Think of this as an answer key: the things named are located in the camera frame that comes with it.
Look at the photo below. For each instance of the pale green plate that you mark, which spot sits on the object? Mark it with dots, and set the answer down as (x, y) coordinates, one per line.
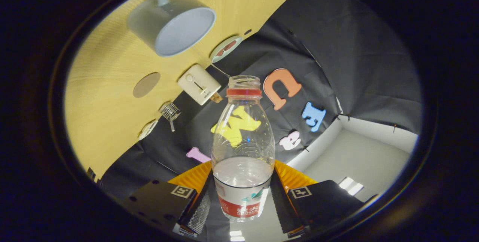
(213, 58)

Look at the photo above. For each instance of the white divided dish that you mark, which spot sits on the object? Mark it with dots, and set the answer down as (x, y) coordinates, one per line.
(148, 129)

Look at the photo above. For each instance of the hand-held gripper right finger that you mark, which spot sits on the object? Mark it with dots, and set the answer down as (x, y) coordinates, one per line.
(280, 208)

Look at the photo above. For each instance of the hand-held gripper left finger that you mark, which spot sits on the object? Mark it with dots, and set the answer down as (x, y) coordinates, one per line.
(200, 212)

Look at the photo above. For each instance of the round brown coaster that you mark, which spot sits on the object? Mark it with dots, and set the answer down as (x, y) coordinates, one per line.
(146, 85)

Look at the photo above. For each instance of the brown toast slice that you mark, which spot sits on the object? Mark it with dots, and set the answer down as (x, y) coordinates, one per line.
(216, 98)

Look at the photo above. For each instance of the wooden table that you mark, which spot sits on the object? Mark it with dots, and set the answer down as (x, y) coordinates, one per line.
(104, 122)

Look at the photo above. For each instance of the brown meat piece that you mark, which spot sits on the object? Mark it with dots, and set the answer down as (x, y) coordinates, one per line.
(230, 45)
(220, 52)

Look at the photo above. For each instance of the clear plastic juice bottle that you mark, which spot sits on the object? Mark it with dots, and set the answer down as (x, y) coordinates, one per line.
(243, 178)

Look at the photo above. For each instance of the large ceiling light panel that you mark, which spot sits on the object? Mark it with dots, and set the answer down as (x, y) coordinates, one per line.
(351, 186)

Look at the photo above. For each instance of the white cup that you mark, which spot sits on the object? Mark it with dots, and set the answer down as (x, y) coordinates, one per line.
(157, 21)

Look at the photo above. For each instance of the white toaster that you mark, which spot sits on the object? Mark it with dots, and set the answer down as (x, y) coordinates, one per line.
(196, 81)

